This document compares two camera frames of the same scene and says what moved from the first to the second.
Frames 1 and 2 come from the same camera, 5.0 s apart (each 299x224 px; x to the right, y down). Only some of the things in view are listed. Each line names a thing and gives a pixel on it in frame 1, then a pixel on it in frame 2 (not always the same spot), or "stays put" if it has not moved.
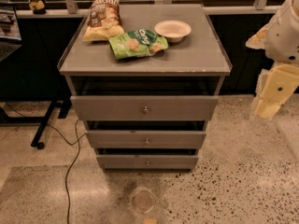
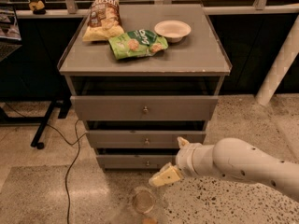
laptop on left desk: x=10 y=40 stays put
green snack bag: x=137 y=44 stays put
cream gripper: x=282 y=36 to x=185 y=159
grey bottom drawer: x=148 y=161 stays put
